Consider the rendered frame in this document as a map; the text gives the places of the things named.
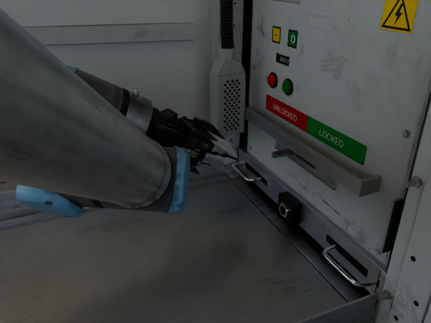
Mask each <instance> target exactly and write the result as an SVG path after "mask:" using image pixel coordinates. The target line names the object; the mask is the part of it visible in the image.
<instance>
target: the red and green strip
mask: <svg viewBox="0 0 431 323"><path fill-rule="evenodd" d="M266 109H267V110H269V111H270V112H272V113H274V114H275V115H277V116H279V117H281V118H282V119H284V120H286V121H287V122H290V123H291V124H293V125H294V126H296V127H297V128H300V129H301V130H303V131H304V132H306V133H308V134H309V135H312V136H313V137H315V138H316V139H318V140H320V141H322V142H323V143H325V144H326V145H329V146H330V147H332V148H334V149H335V150H337V151H339V152H340V153H342V154H344V155H345V156H347V157H349V158H351V159H352V160H354V161H356V162H357V163H359V164H361V165H362V166H364V161H365V157H366V151H367V146H365V145H363V144H361V143H360V142H358V141H356V140H354V139H352V138H350V137H347V136H346V135H344V134H342V133H340V132H338V131H336V130H334V129H333V128H331V127H329V126H327V125H325V124H323V123H321V122H319V121H318V120H316V119H313V118H312V117H309V116H308V115H306V114H304V113H302V112H300V111H298V110H296V109H294V108H293V107H291V106H289V105H287V104H285V103H283V102H281V101H279V100H277V99H275V98H274V97H271V96H270V95H266Z"/></svg>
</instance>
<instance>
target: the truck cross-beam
mask: <svg viewBox="0 0 431 323"><path fill-rule="evenodd" d="M242 152H243V153H244V154H245V155H246V175H247V176H248V177H249V178H259V177H262V180H260V181H254V183H255V184H256V185H257V186H259V187H260V188H261V189H262V190H263V191H264V192H265V193H266V194H267V195H268V196H269V197H270V198H272V200H273V201H274V202H275V203H276V204H278V195H279V193H281V192H288V193H290V194H291V195H292V196H293V197H294V198H295V199H296V200H298V201H299V202H300V203H301V204H302V208H301V219H300V223H299V225H300V226H301V227H302V228H303V229H304V230H305V231H306V232H307V233H308V234H309V235H310V236H311V237H312V238H313V239H314V240H315V241H316V242H317V243H318V244H319V245H321V246H322V247H323V248H324V249H325V248H327V247H329V246H331V245H333V244H337V245H338V248H336V249H333V250H331V251H329V252H328V253H329V254H330V255H331V256H333V257H334V258H335V259H336V260H337V261H338V262H339V263H340V264H341V265H342V266H343V267H344V268H345V269H346V270H347V271H348V272H349V273H350V274H351V275H352V276H353V277H354V278H355V279H357V280H358V281H359V282H366V278H367V274H368V269H369V264H370V262H371V263H372V264H373V265H375V266H376V267H377V268H378V269H380V275H379V278H378V284H377V285H376V292H377V293H378V295H379V294H380V293H381V292H382V290H383V287H384V283H385V279H386V275H387V271H388V268H389V266H387V267H386V266H385V265H384V264H383V263H381V262H380V261H379V260H378V259H376V258H375V257H374V256H373V255H372V254H371V253H369V252H368V251H367V250H365V248H363V247H362V246H361V245H360V244H358V243H357V242H356V241H355V240H354V239H352V237H350V236H349V235H348V234H346V233H345V232H344V231H343V230H342V229H341V228H339V227H338V226H337V225H336V224H334V223H333V222H332V221H331V220H330V219H329V218H327V217H326V216H325V215H323V214H322V213H321V212H320V211H319V210H318V209H317V208H315V207H314V206H313V205H311V204H310V203H309V202H308V201H307V200H306V199H304V198H303V197H302V196H301V195H300V194H299V193H297V192H296V191H295V190H294V189H292V188H291V187H290V186H289V185H288V184H287V183H285V182H284V181H283V180H282V179H280V178H279V177H278V176H277V175H276V174H275V173H273V172H272V171H271V170H269V169H268V168H267V167H266V166H265V165H264V164H263V163H261V162H260V161H259V160H257V159H256V158H255V157H254V156H253V155H252V154H250V153H249V152H248V151H247V147H241V148H239V161H242Z"/></svg>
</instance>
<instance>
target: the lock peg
mask: <svg viewBox="0 0 431 323"><path fill-rule="evenodd" d="M289 155H293V156H296V155H297V154H296V153H294V152H293V151H291V150H290V149H284V150H280V151H273V152H272V154H271V156H272V157H273V158H279V157H283V156H289Z"/></svg>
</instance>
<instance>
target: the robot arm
mask: <svg viewBox="0 0 431 323"><path fill-rule="evenodd" d="M139 94H140V92H139V91H138V90H134V91H133V93H131V92H130V91H129V90H126V89H124V88H121V87H118V86H117V85H114V84H112V83H109V82H107V81H105V80H103V79H100V78H97V77H95V76H93V75H91V74H88V73H86V72H83V71H82V70H79V68H77V67H71V66H68V65H66V64H64V63H63V62H62V61H61V60H60V59H58V58H57V57H56V56H55V55H54V54H53V53H52V52H51V51H49V50H48V49H47V48H46V47H45V46H43V45H42V44H41V43H40V42H39V41H38V40H37V39H36V38H35V37H33V36H32V35H31V34H30V33H28V32H27V31H26V30H25V29H24V28H23V27H22V26H21V25H20V24H18V23H17V22H16V21H15V20H13V19H12V18H11V17H10V16H9V15H8V14H7V13H6V12H5V11H3V10H2V9H1V8H0V181H2V182H6V183H12V184H16V185H17V189H16V192H15V196H16V198H17V200H18V201H19V202H20V203H21V204H23V205H25V206H27V207H29V208H32V209H34V210H38V211H42V212H44V213H49V214H52V215H57V216H61V217H72V218H75V217H79V216H80V215H81V214H82V213H83V211H84V210H83V207H88V208H111V209H120V210H137V211H153V212H162V213H165V214H170V213H181V212H182V211H183V210H184V209H185V207H186V204H187V198H188V192H189V179H190V172H193V173H195V174H199V172H198V170H197V169H196V168H195V167H196V166H199V165H201V164H206V165H212V166H214V167H215V168H216V169H218V170H221V171H225V170H226V168H225V166H224V165H226V164H229V163H233V162H236V160H237V158H238V156H237V153H236V152H235V149H234V148H233V147H232V146H231V145H230V143H229V142H228V141H227V140H226V139H225V137H224V136H222V134H220V132H219V131H218V130H217V129H216V127H215V126H214V125H212V124H211V123H210V122H208V121H206V120H201V119H198V118H197V117H194V119H193V120H192V119H188V118H187V117H186V116H183V117H181V118H178V117H177V116H178V114H177V113H175V112H174V111H172V110H170V109H165V110H162V111H161V112H160V111H159V110H158V108H155V107H153V105H152V102H151V100H150V99H147V98H145V97H142V96H141V95H139ZM214 147H217V148H218V149H219V150H220V151H221V152H225V153H226V154H219V153H218V152H212V150H213V148H214ZM192 166H194V167H192Z"/></svg>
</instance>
